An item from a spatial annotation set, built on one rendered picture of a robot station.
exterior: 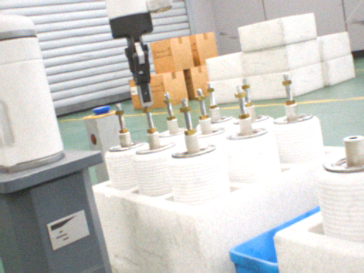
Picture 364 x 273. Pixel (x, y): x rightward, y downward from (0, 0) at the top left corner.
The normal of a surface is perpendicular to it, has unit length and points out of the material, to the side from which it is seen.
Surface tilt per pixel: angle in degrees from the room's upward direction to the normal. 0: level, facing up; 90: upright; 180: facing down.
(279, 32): 90
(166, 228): 90
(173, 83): 90
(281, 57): 90
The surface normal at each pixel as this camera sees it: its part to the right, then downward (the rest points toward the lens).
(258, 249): 0.56, -0.02
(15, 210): -0.05, 0.16
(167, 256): -0.80, 0.24
